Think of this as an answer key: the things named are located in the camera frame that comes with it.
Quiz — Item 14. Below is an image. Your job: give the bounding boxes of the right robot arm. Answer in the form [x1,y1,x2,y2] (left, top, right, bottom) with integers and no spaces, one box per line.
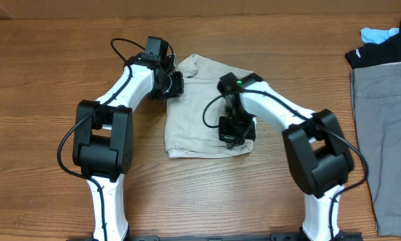
[218,73,362,240]

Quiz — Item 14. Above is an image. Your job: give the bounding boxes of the grey shorts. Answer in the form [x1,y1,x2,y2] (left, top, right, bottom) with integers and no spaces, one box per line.
[351,62,401,237]

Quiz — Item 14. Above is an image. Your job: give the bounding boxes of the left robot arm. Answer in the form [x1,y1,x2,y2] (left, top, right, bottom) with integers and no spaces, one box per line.
[70,36,183,240]

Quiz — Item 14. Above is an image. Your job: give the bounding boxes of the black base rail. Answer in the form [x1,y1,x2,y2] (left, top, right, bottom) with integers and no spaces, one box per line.
[67,232,364,241]

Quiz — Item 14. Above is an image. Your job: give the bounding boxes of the black garment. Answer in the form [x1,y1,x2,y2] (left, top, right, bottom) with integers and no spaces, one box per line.
[345,20,401,69]

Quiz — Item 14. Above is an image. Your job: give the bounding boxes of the light blue garment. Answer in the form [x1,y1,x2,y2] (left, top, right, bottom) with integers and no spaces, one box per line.
[360,27,399,44]

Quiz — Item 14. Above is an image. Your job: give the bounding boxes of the beige shorts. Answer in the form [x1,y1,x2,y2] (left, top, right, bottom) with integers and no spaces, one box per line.
[165,54,253,159]

